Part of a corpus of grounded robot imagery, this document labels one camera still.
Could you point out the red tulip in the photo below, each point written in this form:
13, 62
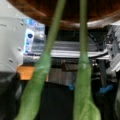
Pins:
84, 107
30, 100

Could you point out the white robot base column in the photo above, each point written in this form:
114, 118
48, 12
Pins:
12, 35

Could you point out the orange block left edge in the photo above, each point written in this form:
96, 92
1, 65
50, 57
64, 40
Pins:
25, 72

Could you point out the brown wooden cylinder vase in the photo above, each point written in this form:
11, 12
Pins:
100, 12

